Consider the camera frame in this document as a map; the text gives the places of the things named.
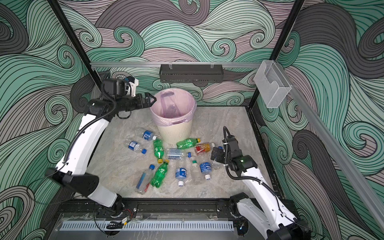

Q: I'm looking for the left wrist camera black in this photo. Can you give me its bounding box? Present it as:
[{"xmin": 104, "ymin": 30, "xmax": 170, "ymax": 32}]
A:
[{"xmin": 103, "ymin": 76, "xmax": 139, "ymax": 98}]

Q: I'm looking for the cream ribbed waste bin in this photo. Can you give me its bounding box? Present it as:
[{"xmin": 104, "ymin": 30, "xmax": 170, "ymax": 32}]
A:
[{"xmin": 157, "ymin": 120, "xmax": 193, "ymax": 145}]

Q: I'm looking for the black wall-mounted tray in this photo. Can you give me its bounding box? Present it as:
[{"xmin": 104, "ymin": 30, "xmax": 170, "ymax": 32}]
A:
[{"xmin": 159, "ymin": 65, "xmax": 224, "ymax": 84}]

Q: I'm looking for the clear bottle pale blue label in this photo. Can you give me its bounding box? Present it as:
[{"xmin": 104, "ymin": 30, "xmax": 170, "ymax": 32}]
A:
[{"xmin": 166, "ymin": 148, "xmax": 192, "ymax": 160}]

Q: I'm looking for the clear bottle purple label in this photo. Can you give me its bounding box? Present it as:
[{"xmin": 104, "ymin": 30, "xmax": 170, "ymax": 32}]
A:
[{"xmin": 161, "ymin": 101, "xmax": 182, "ymax": 119}]

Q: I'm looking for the aluminium rail right wall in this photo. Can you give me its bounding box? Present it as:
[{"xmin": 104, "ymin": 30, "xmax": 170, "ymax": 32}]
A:
[{"xmin": 278, "ymin": 64, "xmax": 384, "ymax": 232}]

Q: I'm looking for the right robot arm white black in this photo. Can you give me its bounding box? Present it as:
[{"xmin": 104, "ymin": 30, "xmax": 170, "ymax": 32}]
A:
[{"xmin": 211, "ymin": 147, "xmax": 311, "ymax": 240}]

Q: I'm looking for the clear bottle blue label white cap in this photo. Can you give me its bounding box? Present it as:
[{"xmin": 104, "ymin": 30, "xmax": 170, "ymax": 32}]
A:
[{"xmin": 135, "ymin": 128, "xmax": 158, "ymax": 141}]

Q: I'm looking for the pink plastic bin liner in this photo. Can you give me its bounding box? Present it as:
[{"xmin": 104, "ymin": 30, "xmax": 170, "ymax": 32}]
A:
[{"xmin": 150, "ymin": 89, "xmax": 197, "ymax": 127}]

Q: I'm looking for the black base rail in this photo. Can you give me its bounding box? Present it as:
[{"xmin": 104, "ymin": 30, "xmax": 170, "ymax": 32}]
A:
[{"xmin": 58, "ymin": 196, "xmax": 245, "ymax": 218}]

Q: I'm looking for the green soda bottle by bin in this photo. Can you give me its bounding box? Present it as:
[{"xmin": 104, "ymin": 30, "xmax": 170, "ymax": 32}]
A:
[{"xmin": 176, "ymin": 138, "xmax": 201, "ymax": 150}]

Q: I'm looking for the clear acrylic wall holder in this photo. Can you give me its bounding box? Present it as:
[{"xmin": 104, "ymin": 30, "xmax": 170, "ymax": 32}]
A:
[{"xmin": 254, "ymin": 61, "xmax": 292, "ymax": 109}]

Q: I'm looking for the green soda bottle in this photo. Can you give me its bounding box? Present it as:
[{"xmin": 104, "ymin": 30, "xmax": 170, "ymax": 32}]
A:
[
  {"xmin": 150, "ymin": 160, "xmax": 169, "ymax": 188},
  {"xmin": 153, "ymin": 139, "xmax": 165, "ymax": 164},
  {"xmin": 176, "ymin": 138, "xmax": 201, "ymax": 150}
]

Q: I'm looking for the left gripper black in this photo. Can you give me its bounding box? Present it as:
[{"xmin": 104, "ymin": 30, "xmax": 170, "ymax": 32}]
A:
[{"xmin": 116, "ymin": 92, "xmax": 157, "ymax": 114}]

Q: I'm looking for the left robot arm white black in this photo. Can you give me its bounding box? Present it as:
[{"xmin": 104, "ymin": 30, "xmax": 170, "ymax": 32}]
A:
[{"xmin": 45, "ymin": 93, "xmax": 157, "ymax": 216}]

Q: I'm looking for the red orange drink bottle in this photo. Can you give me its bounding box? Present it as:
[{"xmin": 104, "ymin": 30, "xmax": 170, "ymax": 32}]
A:
[{"xmin": 195, "ymin": 143, "xmax": 216, "ymax": 155}]

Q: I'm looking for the aluminium rail back wall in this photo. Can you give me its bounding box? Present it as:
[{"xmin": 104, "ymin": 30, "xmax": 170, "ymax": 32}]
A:
[{"xmin": 90, "ymin": 61, "xmax": 262, "ymax": 69}]

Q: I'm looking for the clear bottle blue red insert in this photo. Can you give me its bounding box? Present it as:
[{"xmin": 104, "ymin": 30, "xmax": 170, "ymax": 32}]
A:
[{"xmin": 135, "ymin": 165, "xmax": 155, "ymax": 195}]

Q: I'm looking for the white slotted cable duct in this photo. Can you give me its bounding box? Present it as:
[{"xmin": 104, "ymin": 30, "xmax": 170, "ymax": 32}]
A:
[{"xmin": 60, "ymin": 221, "xmax": 234, "ymax": 232}]

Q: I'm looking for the aluminium rail wall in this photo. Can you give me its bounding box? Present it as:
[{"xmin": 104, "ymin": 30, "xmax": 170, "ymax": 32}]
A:
[
  {"xmin": 278, "ymin": 64, "xmax": 384, "ymax": 232},
  {"xmin": 90, "ymin": 61, "xmax": 262, "ymax": 69}
]

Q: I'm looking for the clear bottle green cap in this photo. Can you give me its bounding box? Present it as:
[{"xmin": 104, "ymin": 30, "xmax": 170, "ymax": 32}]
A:
[{"xmin": 191, "ymin": 160, "xmax": 203, "ymax": 185}]

